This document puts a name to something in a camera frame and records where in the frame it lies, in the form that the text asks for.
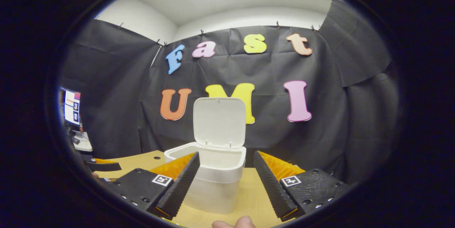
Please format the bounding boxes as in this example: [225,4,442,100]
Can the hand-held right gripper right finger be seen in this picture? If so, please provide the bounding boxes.
[253,151,352,222]

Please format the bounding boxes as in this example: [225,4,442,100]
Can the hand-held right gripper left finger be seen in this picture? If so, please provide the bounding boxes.
[106,152,200,221]

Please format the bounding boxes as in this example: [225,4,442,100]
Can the white desktop garbage bin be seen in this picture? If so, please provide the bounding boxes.
[164,97,246,215]

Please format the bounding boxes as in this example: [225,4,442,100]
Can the wooden desktop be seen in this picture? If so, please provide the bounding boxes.
[94,150,295,228]

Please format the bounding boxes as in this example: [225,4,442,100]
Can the computer monitor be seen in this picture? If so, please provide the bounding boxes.
[64,91,81,125]

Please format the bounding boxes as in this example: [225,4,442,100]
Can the black backdrop cloth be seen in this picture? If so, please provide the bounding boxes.
[59,0,402,186]

